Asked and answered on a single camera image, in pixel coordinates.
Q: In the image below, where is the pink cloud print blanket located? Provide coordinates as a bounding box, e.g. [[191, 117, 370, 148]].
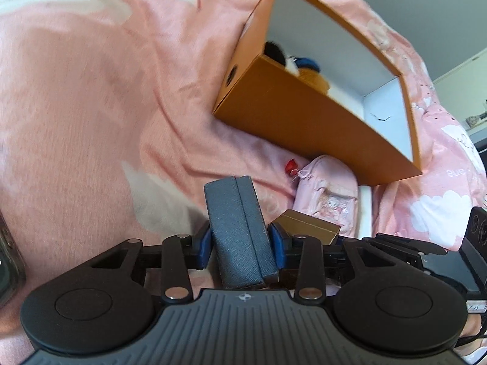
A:
[[0, 0, 487, 365]]

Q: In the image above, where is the small pink pouch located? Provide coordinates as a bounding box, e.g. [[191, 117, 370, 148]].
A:
[[293, 155, 360, 236]]

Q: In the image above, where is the plush toy with blue cap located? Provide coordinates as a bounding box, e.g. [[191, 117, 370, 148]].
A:
[[263, 40, 332, 96]]

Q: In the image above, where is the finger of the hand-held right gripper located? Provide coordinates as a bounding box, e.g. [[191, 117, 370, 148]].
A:
[[361, 232, 449, 272]]

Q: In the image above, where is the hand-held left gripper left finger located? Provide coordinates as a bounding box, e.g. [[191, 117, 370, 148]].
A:
[[89, 225, 212, 303]]

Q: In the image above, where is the small gold box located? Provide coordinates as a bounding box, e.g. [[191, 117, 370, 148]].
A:
[[269, 208, 341, 247]]

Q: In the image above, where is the dark glassy object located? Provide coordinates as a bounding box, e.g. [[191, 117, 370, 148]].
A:
[[0, 211, 27, 307]]

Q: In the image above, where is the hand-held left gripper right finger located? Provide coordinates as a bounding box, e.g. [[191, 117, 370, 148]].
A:
[[267, 222, 385, 302]]

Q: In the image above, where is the orange cardboard box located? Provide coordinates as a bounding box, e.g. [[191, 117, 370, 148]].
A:
[[212, 0, 423, 187]]

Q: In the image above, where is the grey textured wallet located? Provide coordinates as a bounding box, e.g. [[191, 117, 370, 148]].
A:
[[203, 175, 279, 289]]

